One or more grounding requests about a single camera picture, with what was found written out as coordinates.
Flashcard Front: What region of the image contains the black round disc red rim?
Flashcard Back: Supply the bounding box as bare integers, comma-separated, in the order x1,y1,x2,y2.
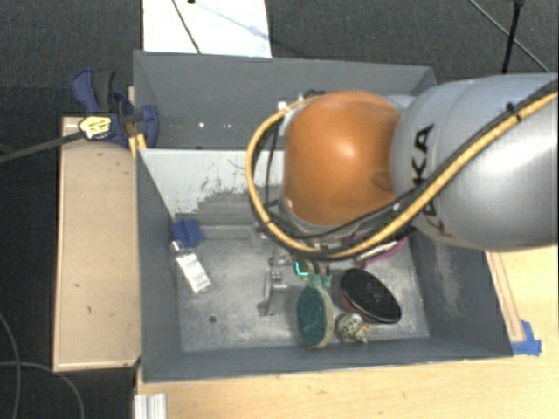
339,267,403,326

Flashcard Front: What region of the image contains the small beige brown toy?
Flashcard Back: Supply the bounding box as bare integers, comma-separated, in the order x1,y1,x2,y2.
334,312,369,346

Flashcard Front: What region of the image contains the grey metal bin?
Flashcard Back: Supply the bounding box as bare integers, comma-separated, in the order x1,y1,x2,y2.
132,49,514,384

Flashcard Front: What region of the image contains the purple round object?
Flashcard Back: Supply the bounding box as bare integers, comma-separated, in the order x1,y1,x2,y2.
355,233,410,264

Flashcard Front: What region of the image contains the dark green oval sponge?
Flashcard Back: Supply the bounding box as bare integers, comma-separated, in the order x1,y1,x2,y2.
295,283,335,350

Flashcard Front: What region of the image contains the pale wood board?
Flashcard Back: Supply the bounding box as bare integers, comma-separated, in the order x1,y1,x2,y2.
52,115,143,373

